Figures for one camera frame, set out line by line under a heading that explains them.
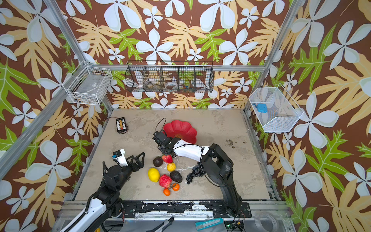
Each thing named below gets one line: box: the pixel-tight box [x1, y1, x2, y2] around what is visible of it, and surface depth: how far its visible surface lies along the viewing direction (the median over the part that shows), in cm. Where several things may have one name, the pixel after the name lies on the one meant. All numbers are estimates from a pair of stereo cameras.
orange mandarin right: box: [172, 182, 181, 192], surface depth 82 cm
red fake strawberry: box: [161, 154, 174, 164], surface depth 91 cm
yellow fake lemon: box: [147, 167, 160, 183], surface depth 84 cm
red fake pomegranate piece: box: [158, 174, 172, 189], surface depth 80 cm
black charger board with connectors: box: [115, 116, 128, 134], surface depth 110 cm
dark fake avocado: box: [170, 170, 183, 184], surface depth 82 cm
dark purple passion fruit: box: [152, 156, 164, 168], surface depth 89 cm
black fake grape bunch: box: [185, 161, 206, 185], surface depth 86 cm
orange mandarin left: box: [163, 188, 171, 197], surface depth 80 cm
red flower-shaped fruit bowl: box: [163, 119, 198, 145], surface depth 107 cm
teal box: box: [195, 217, 224, 231], surface depth 72 cm
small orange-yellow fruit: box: [167, 162, 177, 173], surface depth 87 cm
